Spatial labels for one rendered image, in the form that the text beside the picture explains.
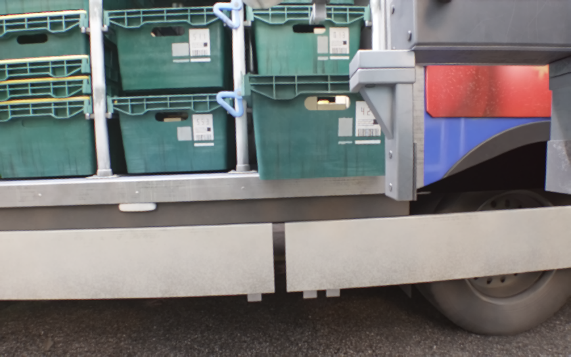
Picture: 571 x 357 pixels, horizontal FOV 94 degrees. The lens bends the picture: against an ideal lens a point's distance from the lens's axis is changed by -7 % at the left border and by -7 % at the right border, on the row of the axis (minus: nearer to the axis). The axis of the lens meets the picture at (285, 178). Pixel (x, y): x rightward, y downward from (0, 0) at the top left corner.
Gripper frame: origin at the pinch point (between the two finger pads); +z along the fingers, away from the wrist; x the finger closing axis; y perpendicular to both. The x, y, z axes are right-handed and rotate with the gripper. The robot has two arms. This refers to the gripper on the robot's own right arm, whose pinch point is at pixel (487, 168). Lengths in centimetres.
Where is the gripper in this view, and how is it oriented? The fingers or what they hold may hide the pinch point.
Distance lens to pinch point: 25.7
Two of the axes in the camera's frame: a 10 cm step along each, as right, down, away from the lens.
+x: 10.0, -0.3, -0.2
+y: -0.2, 0.9, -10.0
